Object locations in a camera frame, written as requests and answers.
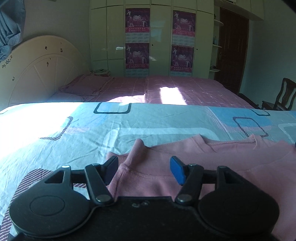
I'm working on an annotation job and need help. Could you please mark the cream round headboard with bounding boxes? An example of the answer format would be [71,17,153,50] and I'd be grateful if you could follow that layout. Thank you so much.
[0,35,91,112]

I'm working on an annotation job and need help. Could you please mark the cream wardrobe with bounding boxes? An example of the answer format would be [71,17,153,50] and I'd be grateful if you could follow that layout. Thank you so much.
[89,0,215,79]

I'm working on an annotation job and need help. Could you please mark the pink sweatshirt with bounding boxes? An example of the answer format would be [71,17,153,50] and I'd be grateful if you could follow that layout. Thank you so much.
[107,134,296,241]

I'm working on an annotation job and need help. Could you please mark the dark wooden chair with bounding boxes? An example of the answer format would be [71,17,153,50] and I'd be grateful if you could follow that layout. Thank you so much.
[261,77,296,112]

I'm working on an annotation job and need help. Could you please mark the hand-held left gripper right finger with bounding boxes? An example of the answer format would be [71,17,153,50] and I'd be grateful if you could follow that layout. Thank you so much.
[170,156,246,205]

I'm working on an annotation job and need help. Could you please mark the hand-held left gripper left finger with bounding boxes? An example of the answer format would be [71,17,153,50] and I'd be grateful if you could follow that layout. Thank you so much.
[44,156,119,206]

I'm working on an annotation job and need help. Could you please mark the pink checked bed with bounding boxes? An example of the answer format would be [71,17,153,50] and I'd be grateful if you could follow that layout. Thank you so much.
[47,74,255,109]

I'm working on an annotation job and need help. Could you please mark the dark brown door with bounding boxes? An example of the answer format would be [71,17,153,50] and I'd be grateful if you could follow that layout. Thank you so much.
[214,7,249,94]

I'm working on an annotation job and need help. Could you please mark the purple wall poster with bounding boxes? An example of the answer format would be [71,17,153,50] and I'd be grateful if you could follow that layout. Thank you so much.
[172,10,196,45]
[125,8,150,43]
[125,43,150,77]
[171,45,194,77]

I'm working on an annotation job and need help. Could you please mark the blue patterned bedsheet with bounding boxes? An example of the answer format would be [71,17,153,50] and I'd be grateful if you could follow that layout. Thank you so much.
[0,102,296,241]

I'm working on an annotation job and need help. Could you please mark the stack of books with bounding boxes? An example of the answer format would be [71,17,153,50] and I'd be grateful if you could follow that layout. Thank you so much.
[90,68,112,77]

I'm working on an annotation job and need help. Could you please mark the grey-blue curtain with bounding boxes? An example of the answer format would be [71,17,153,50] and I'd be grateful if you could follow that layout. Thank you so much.
[0,0,26,62]

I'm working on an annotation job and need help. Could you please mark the pink pillow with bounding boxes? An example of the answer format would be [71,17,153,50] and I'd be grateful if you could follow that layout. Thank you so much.
[60,75,114,96]

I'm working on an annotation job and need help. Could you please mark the cream corner shelf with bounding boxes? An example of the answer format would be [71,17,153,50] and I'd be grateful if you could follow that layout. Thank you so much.
[209,14,224,80]

